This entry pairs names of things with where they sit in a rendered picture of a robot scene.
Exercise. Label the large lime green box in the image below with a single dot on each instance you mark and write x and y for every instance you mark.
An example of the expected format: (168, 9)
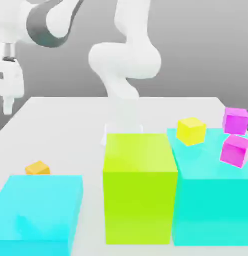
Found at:
(138, 190)

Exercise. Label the small yellow cube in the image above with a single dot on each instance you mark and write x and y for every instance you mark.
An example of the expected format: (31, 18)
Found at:
(190, 131)

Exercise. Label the small orange cube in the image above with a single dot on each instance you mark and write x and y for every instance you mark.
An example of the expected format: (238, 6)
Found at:
(37, 168)

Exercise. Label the small magenta cube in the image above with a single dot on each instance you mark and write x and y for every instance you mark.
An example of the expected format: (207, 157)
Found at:
(236, 121)
(235, 151)

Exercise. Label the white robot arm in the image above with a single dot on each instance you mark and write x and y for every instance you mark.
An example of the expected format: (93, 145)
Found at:
(123, 60)

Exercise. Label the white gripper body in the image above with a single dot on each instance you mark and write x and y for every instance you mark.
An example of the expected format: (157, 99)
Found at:
(13, 80)

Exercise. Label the large cyan box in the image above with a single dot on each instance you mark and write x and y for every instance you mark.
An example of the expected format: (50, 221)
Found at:
(35, 212)

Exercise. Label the large turquoise box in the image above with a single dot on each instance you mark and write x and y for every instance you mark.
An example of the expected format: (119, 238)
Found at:
(212, 196)

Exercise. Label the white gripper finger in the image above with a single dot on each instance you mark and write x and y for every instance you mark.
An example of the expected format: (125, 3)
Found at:
(7, 105)

